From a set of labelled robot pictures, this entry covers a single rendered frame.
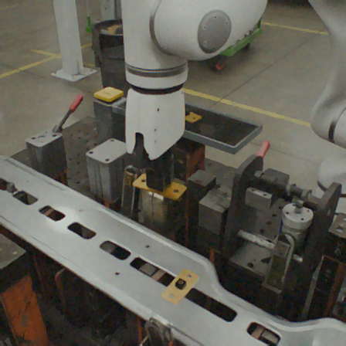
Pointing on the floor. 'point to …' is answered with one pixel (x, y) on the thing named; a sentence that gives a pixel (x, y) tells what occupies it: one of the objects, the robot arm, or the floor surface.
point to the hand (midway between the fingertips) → (159, 174)
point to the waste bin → (110, 54)
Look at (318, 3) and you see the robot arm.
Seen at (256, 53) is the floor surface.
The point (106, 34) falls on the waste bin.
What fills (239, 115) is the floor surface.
